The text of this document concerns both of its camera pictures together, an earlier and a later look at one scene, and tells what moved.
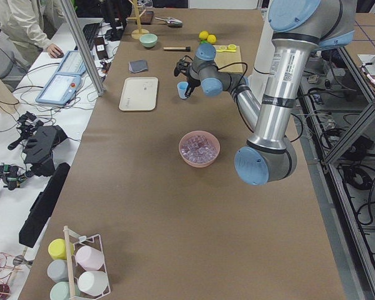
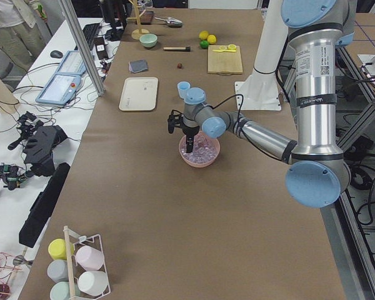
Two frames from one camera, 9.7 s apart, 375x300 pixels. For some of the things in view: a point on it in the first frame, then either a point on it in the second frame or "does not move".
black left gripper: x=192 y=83 to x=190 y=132
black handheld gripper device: x=40 y=140 does not move
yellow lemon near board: x=211 y=39 does not move
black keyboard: x=90 y=32 does not move
